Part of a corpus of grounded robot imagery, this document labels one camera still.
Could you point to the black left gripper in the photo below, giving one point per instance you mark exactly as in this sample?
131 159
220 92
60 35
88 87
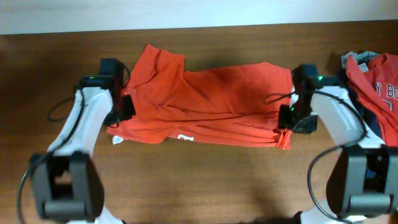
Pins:
129 112

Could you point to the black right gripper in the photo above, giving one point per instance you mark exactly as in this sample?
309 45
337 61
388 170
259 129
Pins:
283 122

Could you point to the orange red t-shirt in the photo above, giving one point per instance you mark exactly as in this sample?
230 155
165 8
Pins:
234 105

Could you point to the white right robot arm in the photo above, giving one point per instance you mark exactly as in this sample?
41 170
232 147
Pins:
363 182

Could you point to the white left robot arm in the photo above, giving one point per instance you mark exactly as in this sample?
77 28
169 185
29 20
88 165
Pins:
65 182

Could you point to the navy blue garment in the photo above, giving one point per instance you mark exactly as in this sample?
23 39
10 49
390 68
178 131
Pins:
369 117

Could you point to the red printed t-shirt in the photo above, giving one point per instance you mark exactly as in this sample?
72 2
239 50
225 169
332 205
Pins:
377 90

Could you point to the grey garment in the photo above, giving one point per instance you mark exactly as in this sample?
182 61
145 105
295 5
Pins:
361 58

